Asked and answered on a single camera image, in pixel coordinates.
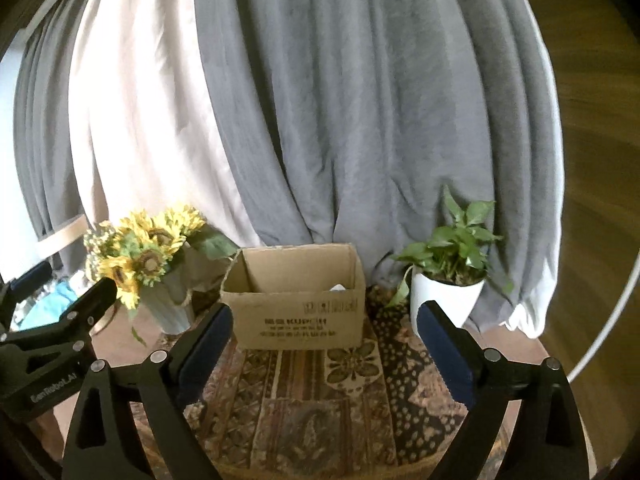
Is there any brown cardboard box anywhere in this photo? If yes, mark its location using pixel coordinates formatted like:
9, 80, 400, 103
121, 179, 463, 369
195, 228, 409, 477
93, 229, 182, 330
220, 244, 366, 350

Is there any sunflower bouquet in grey vase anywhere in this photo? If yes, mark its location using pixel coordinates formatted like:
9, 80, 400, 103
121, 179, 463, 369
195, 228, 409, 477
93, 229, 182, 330
84, 204, 239, 336

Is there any blue cloth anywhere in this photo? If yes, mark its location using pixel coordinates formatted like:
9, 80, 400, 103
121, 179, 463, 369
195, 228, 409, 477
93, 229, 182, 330
20, 280, 78, 330

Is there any white pot green plant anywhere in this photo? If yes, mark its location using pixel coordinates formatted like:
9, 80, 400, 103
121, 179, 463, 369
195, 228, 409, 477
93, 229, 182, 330
387, 186, 503, 328

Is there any patterned oriental rug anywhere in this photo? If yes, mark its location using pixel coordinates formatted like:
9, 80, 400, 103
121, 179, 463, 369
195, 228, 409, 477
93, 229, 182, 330
183, 286, 468, 479

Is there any grey curtain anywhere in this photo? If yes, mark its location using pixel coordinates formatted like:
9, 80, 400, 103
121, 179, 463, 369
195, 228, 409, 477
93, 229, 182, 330
13, 0, 564, 338

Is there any white sheer curtain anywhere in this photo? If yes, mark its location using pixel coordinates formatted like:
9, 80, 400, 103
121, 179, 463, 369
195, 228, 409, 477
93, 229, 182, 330
68, 0, 260, 247

